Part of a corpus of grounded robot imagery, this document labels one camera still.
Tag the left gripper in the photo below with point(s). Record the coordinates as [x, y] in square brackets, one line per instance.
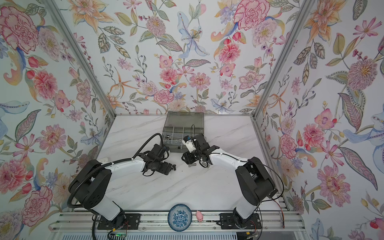
[165, 169]

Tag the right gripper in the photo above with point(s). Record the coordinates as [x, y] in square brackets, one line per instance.
[188, 159]

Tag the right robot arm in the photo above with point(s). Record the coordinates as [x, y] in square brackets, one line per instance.
[255, 181]

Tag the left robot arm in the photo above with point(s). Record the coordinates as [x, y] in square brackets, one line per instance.
[88, 189]

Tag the grey plastic organizer box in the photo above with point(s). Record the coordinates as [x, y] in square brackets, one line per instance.
[178, 125]

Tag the blue patterned ceramic plate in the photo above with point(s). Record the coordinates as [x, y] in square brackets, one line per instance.
[180, 217]

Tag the pink toy pig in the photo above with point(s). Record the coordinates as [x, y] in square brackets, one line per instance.
[199, 216]

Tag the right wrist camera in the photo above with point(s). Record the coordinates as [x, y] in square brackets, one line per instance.
[189, 143]

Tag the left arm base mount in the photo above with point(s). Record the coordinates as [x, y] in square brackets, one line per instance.
[120, 222]

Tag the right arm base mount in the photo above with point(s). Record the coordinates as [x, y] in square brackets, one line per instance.
[233, 221]

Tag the aluminium rail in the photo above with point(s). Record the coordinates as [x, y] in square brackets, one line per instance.
[151, 222]

